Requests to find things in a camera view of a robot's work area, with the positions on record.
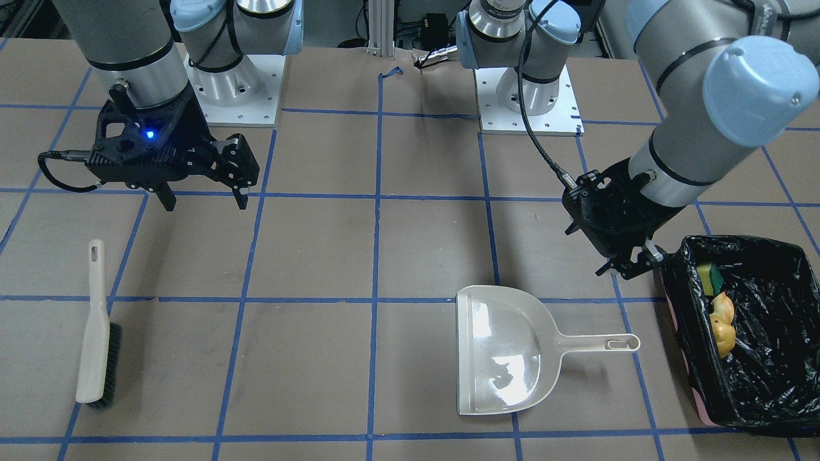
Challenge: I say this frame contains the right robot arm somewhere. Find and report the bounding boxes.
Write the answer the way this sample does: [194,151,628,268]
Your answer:
[37,1,304,212]

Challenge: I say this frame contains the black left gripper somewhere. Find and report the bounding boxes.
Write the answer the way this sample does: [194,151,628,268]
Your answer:
[562,159,673,280]

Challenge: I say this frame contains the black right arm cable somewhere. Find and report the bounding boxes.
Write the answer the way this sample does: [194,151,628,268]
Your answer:
[37,150,103,194]

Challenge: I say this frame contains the yellow sponge wedge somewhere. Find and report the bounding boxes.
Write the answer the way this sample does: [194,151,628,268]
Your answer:
[695,262,725,297]

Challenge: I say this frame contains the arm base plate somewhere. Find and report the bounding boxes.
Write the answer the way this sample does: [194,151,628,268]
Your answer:
[474,66,585,136]
[185,54,287,128]

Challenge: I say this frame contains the beige plastic dustpan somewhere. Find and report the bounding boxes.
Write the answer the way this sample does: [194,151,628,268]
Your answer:
[455,285,641,416]

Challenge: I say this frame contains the black lined trash bin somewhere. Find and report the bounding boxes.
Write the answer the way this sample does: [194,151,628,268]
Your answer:
[660,234,819,437]

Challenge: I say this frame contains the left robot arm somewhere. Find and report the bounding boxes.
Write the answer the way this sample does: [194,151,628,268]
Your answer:
[455,1,818,279]

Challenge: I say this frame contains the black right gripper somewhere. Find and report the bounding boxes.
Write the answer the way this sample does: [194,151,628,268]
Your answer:
[85,83,260,212]

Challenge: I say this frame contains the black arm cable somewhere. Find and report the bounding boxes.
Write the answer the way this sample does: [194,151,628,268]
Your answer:
[516,0,580,190]
[37,150,103,194]

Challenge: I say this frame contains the aluminium frame post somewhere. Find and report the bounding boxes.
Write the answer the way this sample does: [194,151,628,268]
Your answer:
[366,0,397,60]

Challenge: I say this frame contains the white hand brush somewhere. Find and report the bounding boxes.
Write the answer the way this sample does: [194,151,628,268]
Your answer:
[74,239,122,409]

